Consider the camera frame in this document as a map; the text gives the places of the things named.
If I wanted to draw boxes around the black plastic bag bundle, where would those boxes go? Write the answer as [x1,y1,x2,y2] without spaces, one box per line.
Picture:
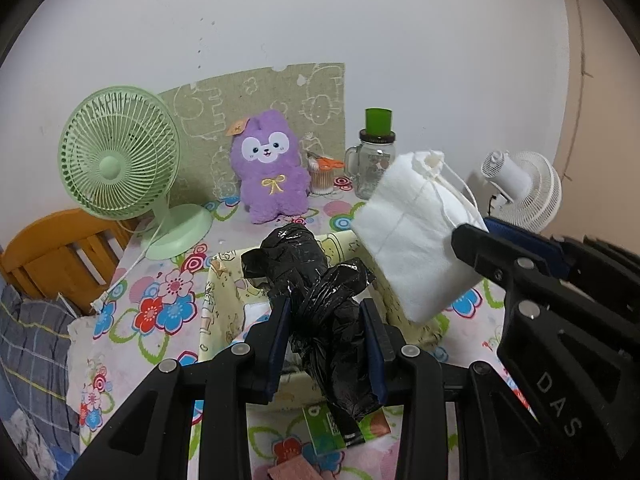
[241,225,383,423]

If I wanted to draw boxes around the yellow printed fabric storage box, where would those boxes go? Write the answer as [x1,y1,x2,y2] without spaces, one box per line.
[199,230,451,413]

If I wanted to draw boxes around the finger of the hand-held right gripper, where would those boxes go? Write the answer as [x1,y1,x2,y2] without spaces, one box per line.
[451,223,557,332]
[485,217,640,306]

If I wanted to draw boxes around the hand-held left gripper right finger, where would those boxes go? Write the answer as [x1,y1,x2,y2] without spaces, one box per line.
[359,299,553,480]

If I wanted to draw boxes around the blue plaid cloth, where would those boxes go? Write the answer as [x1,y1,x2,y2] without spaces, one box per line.
[0,285,82,463]

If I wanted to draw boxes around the salmon pink box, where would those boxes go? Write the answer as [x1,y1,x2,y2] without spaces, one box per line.
[267,457,321,480]

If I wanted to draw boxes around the white fan cable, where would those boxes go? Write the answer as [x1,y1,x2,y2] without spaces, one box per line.
[91,220,167,312]

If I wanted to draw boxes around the purple plush toy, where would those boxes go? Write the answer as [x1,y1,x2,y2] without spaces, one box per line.
[230,109,311,225]

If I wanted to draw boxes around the white drawstring pouch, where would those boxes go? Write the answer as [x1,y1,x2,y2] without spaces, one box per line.
[350,150,490,323]

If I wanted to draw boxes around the green desk fan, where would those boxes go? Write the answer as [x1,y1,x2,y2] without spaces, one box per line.
[57,86,213,261]

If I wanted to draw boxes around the wooden chair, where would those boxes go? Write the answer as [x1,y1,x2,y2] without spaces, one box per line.
[0,208,138,316]

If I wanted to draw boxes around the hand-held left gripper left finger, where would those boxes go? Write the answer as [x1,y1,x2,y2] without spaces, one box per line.
[65,296,293,480]

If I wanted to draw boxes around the green and black carton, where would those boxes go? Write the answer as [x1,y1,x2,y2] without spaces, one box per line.
[302,402,392,453]

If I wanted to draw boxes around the white clip fan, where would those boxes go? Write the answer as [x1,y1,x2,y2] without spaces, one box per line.
[481,150,562,233]

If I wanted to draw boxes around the floral tablecloth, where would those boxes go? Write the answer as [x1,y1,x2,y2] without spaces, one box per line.
[67,192,551,480]

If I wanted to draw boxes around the grey printed felt board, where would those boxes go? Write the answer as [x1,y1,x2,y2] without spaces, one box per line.
[159,62,346,202]

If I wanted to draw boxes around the cotton swab container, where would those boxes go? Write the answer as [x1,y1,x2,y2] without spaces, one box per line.
[308,160,337,196]

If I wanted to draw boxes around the green plastic cap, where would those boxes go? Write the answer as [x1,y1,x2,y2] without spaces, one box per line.
[365,107,394,134]

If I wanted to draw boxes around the glass jar mug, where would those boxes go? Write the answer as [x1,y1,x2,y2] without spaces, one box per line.
[345,130,397,200]

